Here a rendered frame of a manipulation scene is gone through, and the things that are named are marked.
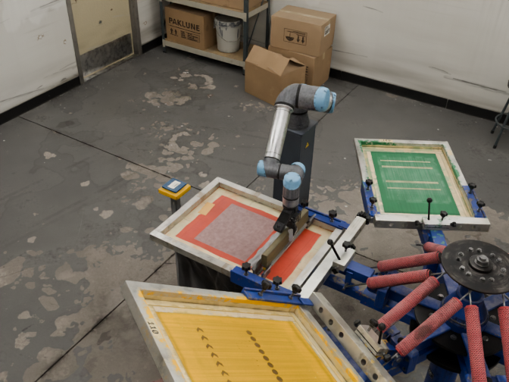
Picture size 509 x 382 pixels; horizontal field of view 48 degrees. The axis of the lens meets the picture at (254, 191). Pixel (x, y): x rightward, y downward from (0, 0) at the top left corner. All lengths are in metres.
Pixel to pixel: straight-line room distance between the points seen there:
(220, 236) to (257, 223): 0.22
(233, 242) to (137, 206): 1.94
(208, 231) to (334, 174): 2.33
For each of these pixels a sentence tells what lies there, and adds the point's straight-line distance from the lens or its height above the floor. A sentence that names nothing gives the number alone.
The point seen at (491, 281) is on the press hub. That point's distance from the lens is 2.34.
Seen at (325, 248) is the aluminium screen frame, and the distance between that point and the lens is 2.77.
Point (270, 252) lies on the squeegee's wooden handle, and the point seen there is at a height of 1.08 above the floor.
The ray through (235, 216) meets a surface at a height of 0.96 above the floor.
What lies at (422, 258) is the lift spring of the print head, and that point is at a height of 1.19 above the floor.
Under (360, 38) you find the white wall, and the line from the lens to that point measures 6.44.
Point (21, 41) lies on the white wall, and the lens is 6.03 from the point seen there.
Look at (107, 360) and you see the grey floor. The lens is 3.62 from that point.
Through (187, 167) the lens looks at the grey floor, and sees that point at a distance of 5.06.
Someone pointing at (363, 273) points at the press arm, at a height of 1.04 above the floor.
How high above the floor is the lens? 2.83
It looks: 37 degrees down
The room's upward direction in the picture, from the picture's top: 2 degrees clockwise
